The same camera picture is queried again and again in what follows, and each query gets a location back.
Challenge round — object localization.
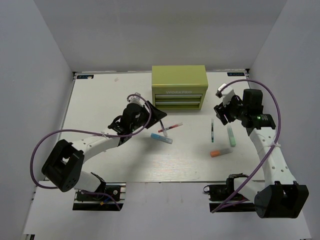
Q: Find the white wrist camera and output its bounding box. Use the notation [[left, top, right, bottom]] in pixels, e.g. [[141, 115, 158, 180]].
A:
[[127, 92, 143, 107], [215, 83, 235, 107]]

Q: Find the green metal drawer chest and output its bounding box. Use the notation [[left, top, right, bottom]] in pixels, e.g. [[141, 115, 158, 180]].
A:
[[151, 65, 209, 110]]

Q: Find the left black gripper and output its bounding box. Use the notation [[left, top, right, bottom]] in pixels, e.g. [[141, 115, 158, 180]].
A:
[[131, 101, 167, 132]]

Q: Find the orange highlighter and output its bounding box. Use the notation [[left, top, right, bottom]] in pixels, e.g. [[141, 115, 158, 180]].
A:
[[210, 148, 233, 158]]

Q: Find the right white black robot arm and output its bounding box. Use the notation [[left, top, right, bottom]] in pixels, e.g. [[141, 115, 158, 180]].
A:
[[214, 86, 309, 219]]

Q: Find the left blue corner label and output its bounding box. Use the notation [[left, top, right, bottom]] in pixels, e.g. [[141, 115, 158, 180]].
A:
[[76, 74, 94, 80]]

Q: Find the blue highlighter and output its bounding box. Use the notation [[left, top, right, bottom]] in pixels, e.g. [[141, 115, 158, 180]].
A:
[[150, 133, 173, 144]]

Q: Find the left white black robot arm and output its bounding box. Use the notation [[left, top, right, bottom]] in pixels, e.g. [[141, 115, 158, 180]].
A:
[[41, 101, 167, 200]]

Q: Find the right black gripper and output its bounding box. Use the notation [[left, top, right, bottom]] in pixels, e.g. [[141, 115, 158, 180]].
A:
[[214, 93, 248, 125]]

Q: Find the green highlighter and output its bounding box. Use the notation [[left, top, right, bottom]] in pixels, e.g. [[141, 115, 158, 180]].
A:
[[227, 125, 236, 147]]

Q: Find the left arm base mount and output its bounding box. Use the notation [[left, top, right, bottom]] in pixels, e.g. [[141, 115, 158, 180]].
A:
[[72, 183, 126, 212]]

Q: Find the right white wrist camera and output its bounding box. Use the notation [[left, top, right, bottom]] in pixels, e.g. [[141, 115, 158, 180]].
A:
[[215, 83, 235, 107]]

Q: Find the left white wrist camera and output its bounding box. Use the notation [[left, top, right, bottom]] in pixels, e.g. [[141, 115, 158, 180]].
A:
[[127, 92, 143, 107]]

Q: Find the right blue corner label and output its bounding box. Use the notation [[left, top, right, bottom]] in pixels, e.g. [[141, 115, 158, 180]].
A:
[[227, 72, 245, 77]]

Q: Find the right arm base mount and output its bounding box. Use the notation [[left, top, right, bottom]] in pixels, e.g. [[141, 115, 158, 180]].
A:
[[203, 173, 255, 213]]

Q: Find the blue corner label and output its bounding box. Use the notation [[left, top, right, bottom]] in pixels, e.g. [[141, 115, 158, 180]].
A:
[[76, 74, 94, 80], [227, 72, 245, 77]]

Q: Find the red gel pen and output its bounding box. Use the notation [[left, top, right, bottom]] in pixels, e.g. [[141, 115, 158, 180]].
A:
[[158, 122, 183, 133]]

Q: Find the green gel pen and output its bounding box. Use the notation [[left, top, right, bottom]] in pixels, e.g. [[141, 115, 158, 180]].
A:
[[211, 118, 215, 143]]

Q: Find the purple clear pen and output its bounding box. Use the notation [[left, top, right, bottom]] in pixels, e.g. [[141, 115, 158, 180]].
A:
[[159, 120, 168, 137]]

